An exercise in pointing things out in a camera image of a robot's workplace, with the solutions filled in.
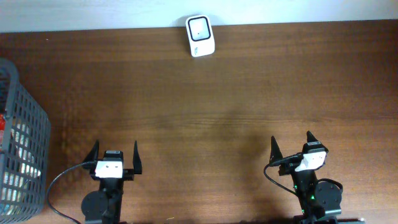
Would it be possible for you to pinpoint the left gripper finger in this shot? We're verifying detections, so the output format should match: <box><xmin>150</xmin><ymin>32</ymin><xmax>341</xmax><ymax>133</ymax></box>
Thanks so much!
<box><xmin>83</xmin><ymin>140</ymin><xmax>100</xmax><ymax>170</ymax></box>
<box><xmin>132</xmin><ymin>141</ymin><xmax>142</xmax><ymax>175</ymax></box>

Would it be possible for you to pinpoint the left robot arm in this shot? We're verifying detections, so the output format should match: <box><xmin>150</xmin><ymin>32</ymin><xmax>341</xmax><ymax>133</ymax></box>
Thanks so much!
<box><xmin>81</xmin><ymin>141</ymin><xmax>142</xmax><ymax>223</ymax></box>

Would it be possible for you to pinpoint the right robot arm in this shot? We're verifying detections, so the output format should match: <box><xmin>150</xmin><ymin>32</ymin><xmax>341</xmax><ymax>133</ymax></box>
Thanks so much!
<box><xmin>264</xmin><ymin>131</ymin><xmax>366</xmax><ymax>223</ymax></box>

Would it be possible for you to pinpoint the white barcode scanner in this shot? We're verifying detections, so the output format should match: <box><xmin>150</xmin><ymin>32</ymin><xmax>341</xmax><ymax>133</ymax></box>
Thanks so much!
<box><xmin>185</xmin><ymin>15</ymin><xmax>215</xmax><ymax>57</ymax></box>

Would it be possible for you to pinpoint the grey plastic mesh basket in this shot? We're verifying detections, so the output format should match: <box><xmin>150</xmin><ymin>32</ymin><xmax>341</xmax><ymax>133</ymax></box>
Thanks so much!
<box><xmin>1</xmin><ymin>58</ymin><xmax>51</xmax><ymax>223</ymax></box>

